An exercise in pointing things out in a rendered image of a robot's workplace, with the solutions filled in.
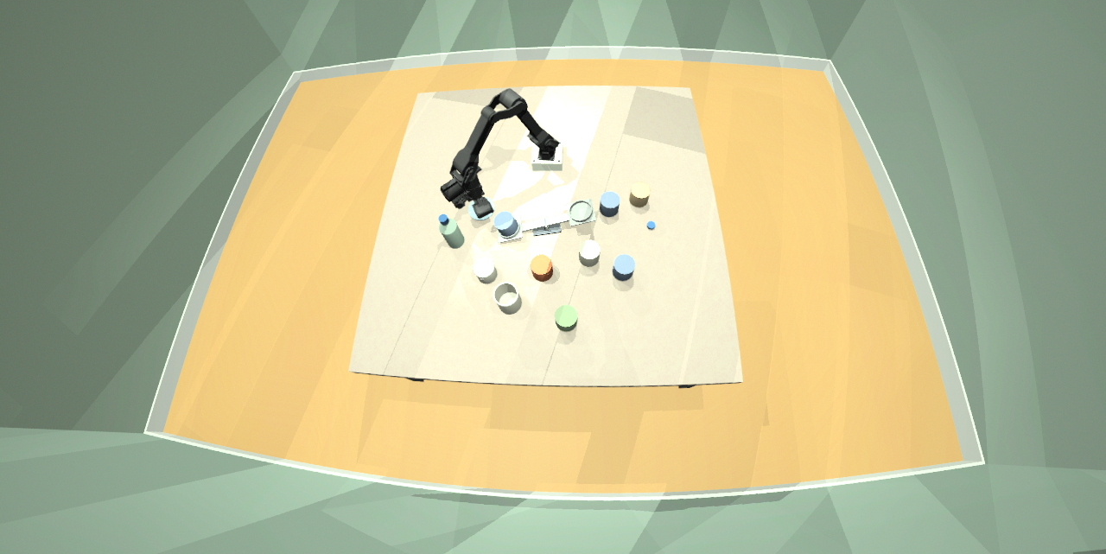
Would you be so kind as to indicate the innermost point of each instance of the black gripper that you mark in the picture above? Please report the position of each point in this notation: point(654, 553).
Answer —
point(481, 206)

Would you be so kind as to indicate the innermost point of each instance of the grey balance beam with flat pans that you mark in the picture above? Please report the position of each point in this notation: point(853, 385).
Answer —
point(579, 212)

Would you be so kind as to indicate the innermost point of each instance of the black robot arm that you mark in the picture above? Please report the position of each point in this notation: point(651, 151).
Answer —
point(465, 166)

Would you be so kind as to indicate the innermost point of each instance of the light green cylinder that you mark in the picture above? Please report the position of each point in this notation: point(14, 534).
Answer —
point(566, 318)

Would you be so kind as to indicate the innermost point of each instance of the orange cylinder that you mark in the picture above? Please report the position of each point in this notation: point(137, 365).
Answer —
point(541, 268)

